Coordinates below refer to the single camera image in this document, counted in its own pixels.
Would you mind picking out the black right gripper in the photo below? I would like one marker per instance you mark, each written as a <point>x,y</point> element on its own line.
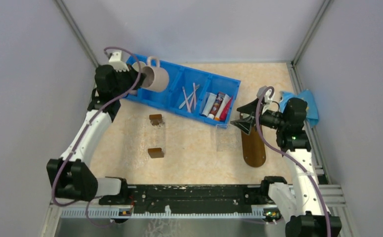
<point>244,124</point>

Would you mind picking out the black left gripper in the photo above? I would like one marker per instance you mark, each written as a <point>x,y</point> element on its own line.
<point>132,73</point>

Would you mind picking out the clear textured acrylic tray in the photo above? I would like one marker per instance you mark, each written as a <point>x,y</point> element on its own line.
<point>227,137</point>

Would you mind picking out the grey ceramic mug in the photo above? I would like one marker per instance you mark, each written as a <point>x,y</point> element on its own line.
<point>156,77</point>

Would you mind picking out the clear holder with wooden ends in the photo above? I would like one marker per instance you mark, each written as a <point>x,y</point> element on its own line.
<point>155,136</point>

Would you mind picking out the cream speckled ceramic mug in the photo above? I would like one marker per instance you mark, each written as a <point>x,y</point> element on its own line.
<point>138,65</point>

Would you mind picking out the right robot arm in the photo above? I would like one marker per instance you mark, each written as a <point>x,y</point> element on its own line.
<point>302,206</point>

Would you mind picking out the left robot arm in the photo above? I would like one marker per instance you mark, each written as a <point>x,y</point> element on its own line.
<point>69,175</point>

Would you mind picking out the brown oval wooden tray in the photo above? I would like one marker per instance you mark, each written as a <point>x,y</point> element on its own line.
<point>254,153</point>

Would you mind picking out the light pink toothbrush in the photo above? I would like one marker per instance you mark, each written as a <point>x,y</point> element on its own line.
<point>194,96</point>

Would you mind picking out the white tube orange cap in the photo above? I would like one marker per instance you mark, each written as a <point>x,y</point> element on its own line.
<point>222,107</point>

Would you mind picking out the blue divided storage bin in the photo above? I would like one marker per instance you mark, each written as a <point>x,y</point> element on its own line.
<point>182,79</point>

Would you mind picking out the white tube black cap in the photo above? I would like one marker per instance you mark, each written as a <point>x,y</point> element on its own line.
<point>209,104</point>

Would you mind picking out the blue crumpled cloth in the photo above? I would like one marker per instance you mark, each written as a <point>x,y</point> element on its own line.
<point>312,115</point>

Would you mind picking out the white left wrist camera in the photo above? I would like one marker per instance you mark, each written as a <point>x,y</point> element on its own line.
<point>115,60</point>

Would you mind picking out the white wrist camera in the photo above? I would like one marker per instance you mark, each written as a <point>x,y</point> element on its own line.
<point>115,60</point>
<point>266,94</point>

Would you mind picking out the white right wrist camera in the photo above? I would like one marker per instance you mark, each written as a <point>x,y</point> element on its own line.
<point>266,94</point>

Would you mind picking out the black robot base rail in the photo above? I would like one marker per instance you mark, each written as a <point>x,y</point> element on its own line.
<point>193,199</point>

